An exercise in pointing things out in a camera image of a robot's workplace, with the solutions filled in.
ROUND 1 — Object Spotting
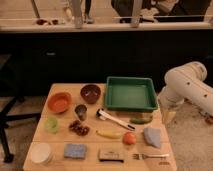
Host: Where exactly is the grey-blue towel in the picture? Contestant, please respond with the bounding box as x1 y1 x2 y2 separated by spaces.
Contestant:
143 127 161 148

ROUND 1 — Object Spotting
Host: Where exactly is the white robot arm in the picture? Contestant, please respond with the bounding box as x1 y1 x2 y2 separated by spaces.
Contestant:
158 61 213 124

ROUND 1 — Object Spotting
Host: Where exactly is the dark maroon bowl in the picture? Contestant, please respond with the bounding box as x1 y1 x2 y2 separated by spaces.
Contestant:
80 84 101 104

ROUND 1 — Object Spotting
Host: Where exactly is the orange-red bowl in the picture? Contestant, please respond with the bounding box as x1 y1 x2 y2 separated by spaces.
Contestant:
47 92 71 113

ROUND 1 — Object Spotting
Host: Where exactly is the green cucumber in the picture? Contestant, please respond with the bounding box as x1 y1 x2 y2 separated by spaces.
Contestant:
130 116 153 125

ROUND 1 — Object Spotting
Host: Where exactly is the orange tomato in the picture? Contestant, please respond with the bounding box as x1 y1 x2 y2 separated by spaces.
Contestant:
123 132 136 145

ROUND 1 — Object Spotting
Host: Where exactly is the green plastic tray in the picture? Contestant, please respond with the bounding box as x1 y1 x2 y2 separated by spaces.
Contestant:
105 76 158 112

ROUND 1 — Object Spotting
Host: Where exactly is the metal fork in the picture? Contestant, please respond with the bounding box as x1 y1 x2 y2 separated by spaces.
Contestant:
132 153 169 160

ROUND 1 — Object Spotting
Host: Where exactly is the yellow banana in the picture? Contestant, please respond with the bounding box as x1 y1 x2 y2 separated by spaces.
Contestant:
96 130 122 139

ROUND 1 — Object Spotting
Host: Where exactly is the brown rectangular block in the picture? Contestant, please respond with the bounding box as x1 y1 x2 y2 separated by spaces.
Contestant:
98 149 124 162

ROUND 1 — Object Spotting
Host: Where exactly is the metal cup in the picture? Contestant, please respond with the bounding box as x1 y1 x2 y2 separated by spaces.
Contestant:
75 104 87 121

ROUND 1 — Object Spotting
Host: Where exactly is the bunch of dark grapes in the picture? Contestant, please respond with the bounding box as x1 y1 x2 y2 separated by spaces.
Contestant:
69 120 90 136

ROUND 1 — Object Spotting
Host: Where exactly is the wooden table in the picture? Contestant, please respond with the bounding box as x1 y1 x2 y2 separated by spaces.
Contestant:
23 84 177 171

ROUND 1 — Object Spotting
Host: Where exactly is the blue sponge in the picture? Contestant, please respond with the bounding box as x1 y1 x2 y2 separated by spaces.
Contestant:
64 144 87 159

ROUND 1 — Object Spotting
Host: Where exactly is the small green cup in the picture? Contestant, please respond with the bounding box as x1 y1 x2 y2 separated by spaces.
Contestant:
45 117 59 134

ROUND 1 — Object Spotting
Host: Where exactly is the black office chair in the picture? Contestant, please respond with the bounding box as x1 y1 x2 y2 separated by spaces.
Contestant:
0 54 41 163

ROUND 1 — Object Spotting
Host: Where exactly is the white handled dish brush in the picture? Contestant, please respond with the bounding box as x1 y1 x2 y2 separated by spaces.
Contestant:
96 109 135 131

